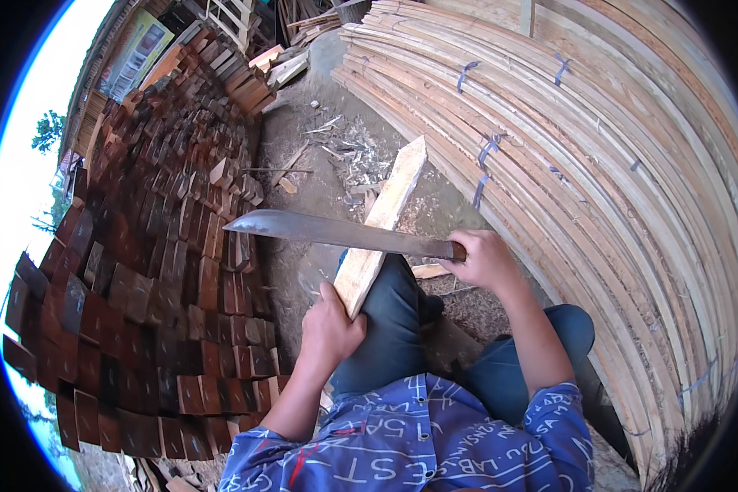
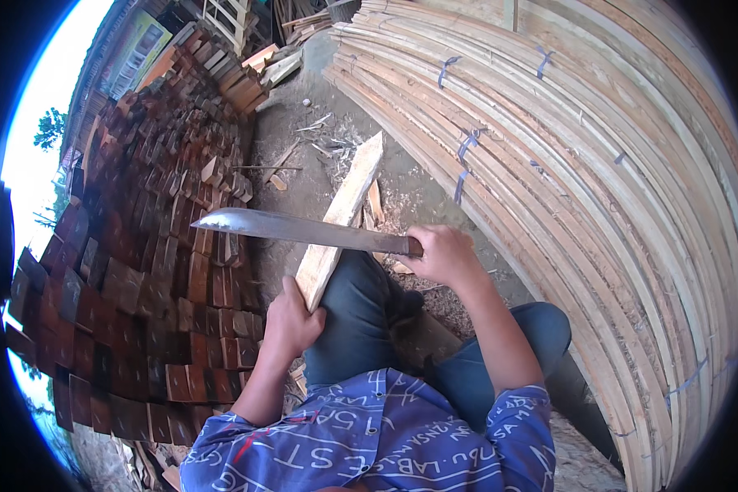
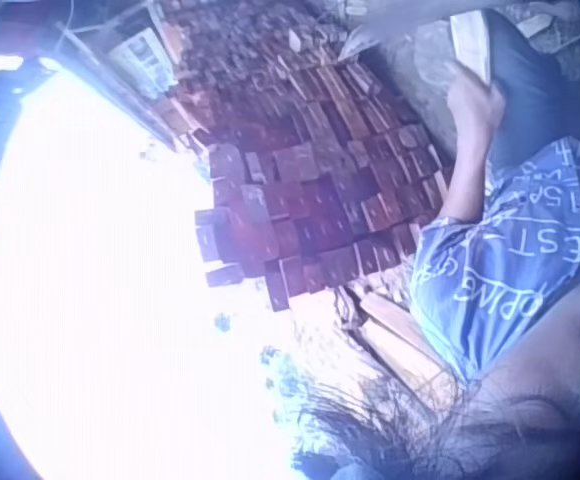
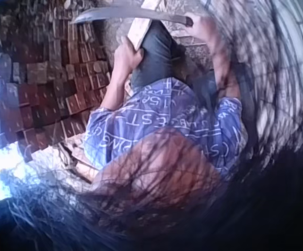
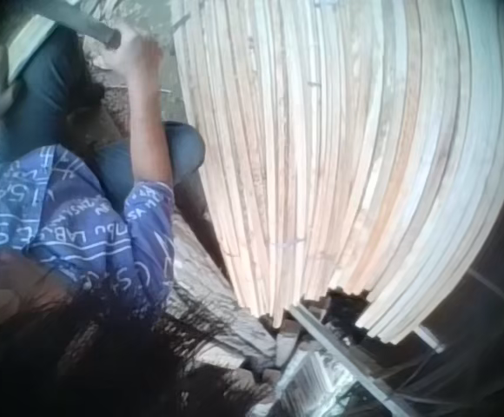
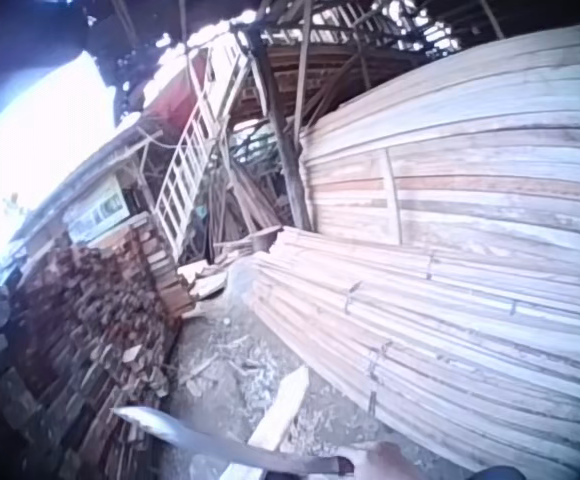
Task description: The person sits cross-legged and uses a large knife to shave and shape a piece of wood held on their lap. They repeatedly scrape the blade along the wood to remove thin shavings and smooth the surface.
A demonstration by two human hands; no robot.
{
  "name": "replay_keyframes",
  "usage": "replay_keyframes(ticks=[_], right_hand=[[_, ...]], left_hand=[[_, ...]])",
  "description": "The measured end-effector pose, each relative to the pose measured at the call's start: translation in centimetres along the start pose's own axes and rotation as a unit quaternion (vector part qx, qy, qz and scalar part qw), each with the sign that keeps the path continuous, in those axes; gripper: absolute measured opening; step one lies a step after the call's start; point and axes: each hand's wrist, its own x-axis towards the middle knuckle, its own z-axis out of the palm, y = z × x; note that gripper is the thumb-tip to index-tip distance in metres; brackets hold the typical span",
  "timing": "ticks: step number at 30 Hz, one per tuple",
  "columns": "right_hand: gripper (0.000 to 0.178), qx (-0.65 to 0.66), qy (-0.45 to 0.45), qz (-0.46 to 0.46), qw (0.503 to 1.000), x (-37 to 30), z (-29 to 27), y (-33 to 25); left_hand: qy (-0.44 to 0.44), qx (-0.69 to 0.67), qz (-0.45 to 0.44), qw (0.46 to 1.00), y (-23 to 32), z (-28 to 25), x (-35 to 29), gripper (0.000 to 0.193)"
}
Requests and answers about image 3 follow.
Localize pile of light wooden planks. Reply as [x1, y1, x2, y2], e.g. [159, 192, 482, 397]
[338, 285, 457, 399]

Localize printed carton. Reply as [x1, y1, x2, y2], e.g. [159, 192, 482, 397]
[105, 25, 172, 99]

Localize stack of reddish wooden blocks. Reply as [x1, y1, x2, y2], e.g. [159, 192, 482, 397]
[162, 0, 455, 314]

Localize person's left hand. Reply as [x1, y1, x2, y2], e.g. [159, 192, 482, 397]
[444, 62, 509, 140]

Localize person's legs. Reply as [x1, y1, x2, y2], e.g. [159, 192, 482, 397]
[483, 7, 580, 170]

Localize light wood offcut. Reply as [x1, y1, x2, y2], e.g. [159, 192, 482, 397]
[516, 11, 555, 40]

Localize light wooden plank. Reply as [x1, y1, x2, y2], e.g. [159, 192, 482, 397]
[449, 9, 496, 86]

